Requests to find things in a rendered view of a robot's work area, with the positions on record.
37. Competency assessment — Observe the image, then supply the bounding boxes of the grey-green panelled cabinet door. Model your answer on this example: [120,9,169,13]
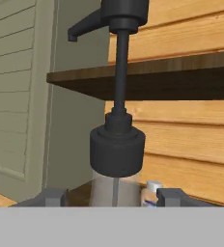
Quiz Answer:
[0,0,59,205]

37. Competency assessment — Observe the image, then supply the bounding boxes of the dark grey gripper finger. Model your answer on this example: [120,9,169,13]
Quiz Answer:
[11,187,70,207]

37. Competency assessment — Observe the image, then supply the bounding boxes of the dark wooden shelf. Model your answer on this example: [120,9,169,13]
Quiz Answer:
[46,49,224,101]

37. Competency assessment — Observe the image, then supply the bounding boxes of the clear black-pump dispenser bottle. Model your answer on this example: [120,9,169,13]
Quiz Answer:
[67,0,150,207]

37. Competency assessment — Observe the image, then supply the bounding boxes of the small white-capped bottle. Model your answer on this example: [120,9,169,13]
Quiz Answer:
[140,180,163,207]

